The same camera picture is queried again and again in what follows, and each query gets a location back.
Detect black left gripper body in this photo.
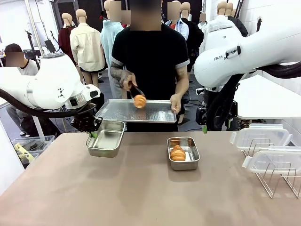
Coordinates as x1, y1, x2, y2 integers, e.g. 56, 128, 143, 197
70, 103, 103, 133

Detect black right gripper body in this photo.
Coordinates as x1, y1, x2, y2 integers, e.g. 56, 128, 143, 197
196, 100, 238, 126

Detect steel rectangular food container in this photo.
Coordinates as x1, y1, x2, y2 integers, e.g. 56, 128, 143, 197
167, 137, 201, 171
86, 120, 126, 158

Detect golden croissant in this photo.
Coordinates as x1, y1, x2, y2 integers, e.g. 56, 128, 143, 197
170, 144, 186, 161
133, 94, 147, 109

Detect perforated metal baking tray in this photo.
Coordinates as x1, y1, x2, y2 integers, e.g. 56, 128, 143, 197
95, 98, 177, 124

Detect black serving tongs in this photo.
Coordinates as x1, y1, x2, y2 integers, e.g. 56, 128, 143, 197
127, 81, 146, 99

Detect clear plastic clip lid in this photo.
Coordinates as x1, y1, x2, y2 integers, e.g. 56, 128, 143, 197
230, 123, 293, 152
242, 145, 301, 177

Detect person's left forearm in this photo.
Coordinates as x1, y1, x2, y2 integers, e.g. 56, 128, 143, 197
175, 67, 190, 97

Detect tattooed right forearm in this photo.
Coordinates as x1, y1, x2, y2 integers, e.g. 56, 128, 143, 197
110, 61, 129, 82

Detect person's left hand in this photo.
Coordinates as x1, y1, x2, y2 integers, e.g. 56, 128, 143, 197
169, 93, 182, 115

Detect person's right hand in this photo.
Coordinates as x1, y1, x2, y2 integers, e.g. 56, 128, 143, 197
119, 72, 139, 93

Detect white side table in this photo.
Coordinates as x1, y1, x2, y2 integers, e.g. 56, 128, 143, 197
236, 74, 301, 120

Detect clear plastic storage bin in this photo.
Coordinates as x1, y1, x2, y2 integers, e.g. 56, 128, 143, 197
11, 135, 56, 153

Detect small clear storage bin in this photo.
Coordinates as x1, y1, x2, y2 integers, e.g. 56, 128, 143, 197
17, 152, 40, 169

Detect mannequin in cream jacket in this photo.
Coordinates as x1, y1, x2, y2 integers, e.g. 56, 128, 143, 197
69, 8, 106, 90

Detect seated person in white shirt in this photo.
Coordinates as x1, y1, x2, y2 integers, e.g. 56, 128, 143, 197
4, 43, 40, 137

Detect person in black t-shirt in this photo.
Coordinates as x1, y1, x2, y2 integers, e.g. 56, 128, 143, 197
110, 0, 190, 132

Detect mannequin in black clothes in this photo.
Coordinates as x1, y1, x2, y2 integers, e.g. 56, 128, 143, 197
181, 2, 205, 71

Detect black tablet on stand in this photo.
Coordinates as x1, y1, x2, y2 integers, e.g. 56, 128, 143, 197
44, 39, 56, 53

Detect mannequin in maroon dress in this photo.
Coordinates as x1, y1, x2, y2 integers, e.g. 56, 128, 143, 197
58, 13, 77, 66

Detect mannequin in light blue fleece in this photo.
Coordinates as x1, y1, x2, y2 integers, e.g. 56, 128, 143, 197
100, 0, 124, 99

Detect mannequin in blue shirt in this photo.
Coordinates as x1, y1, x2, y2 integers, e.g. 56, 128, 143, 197
164, 1, 190, 40

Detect black tripod stand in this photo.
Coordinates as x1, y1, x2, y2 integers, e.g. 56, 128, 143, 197
24, 30, 40, 69

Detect mannequin in black jacket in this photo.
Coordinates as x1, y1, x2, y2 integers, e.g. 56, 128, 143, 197
227, 2, 249, 37

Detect slanted metal pole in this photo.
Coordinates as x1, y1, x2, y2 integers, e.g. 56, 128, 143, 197
24, 0, 47, 57

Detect mannequin in white shirt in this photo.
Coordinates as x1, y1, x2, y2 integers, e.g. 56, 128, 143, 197
198, 1, 236, 55

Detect black right arm cable sleeve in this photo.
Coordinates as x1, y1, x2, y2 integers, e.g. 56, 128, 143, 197
206, 61, 301, 131

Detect black arm cable sleeve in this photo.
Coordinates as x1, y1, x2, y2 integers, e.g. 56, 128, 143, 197
0, 88, 79, 118
206, 61, 301, 131

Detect black left arm cable sleeve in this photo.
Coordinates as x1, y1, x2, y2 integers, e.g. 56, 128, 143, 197
0, 88, 79, 118

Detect metal wire lid rack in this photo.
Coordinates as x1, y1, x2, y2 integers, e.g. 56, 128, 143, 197
242, 138, 301, 199

